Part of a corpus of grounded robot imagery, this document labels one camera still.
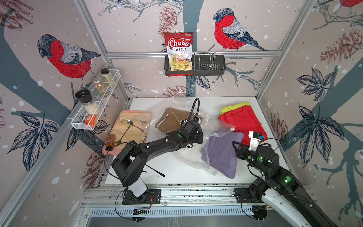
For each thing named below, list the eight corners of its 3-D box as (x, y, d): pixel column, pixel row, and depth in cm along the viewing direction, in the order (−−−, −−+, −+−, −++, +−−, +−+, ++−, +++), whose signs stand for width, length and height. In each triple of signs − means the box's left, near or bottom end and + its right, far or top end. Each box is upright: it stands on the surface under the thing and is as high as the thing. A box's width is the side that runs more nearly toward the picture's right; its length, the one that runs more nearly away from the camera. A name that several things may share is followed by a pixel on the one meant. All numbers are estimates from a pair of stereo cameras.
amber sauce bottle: (104, 150, 92) (102, 148, 89) (110, 136, 99) (108, 134, 96) (112, 150, 92) (109, 148, 89) (117, 136, 99) (115, 134, 96)
